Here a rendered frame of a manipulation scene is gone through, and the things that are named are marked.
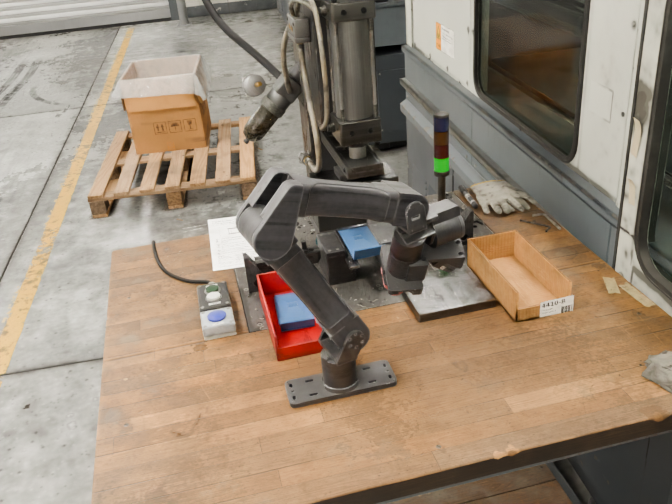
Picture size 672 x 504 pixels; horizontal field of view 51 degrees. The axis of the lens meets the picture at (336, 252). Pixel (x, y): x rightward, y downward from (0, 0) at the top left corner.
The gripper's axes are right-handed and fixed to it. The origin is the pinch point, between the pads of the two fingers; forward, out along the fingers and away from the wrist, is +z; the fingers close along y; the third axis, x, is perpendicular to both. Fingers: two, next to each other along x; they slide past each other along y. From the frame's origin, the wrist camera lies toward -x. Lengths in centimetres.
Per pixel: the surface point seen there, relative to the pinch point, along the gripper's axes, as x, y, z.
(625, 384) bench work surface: -36.7, -24.5, -4.5
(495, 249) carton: -28.4, 18.7, 15.7
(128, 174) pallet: 105, 231, 229
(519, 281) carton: -30.5, 7.9, 12.6
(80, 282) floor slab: 117, 130, 193
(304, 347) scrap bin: 18.4, -7.0, 7.2
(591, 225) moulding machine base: -58, 29, 23
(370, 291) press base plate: 1.9, 10.7, 17.5
